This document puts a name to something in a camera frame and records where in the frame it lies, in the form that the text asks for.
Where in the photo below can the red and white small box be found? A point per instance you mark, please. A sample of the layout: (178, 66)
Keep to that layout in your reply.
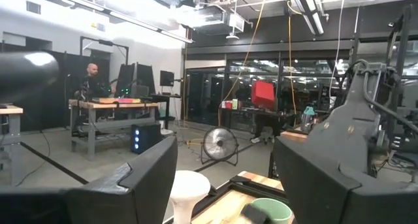
(227, 105)

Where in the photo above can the black gantry frame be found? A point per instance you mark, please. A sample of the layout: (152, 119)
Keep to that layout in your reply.
(104, 41)

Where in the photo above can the teal lid water bottle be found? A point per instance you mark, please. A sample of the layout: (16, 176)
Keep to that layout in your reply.
(308, 119)

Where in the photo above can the person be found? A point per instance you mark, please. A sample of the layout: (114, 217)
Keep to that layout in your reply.
(263, 95)
(93, 83)

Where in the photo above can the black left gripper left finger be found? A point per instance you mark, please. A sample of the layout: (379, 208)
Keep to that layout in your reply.
(137, 198)

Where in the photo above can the grey ceiling vent unit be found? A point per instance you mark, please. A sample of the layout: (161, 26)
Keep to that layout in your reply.
(228, 21)

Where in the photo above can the pink and yellow board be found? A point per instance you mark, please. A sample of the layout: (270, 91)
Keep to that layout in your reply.
(121, 100)

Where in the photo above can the pale green plastic cup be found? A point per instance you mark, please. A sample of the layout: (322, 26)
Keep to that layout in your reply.
(277, 211)

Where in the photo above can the wooden top metal workbench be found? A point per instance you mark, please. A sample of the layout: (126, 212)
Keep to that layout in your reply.
(98, 105)

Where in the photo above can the small black monitor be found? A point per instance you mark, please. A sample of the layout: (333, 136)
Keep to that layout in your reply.
(166, 78)

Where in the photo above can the wooden top side table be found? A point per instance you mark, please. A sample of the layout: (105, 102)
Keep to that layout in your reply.
(9, 110)

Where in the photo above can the green small box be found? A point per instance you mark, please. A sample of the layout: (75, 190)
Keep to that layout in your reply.
(235, 104)

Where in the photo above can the round metal floor fan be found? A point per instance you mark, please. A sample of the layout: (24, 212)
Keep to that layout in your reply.
(219, 144)

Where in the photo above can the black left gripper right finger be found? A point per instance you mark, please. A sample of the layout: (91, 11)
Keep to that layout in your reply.
(320, 198)

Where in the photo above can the black computer tower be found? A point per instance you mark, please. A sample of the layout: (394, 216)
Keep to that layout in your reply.
(147, 139)

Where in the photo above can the ceiling light strip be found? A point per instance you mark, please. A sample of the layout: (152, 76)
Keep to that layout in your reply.
(134, 20)

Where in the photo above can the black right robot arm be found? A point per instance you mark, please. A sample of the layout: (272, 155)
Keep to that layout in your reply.
(346, 132)

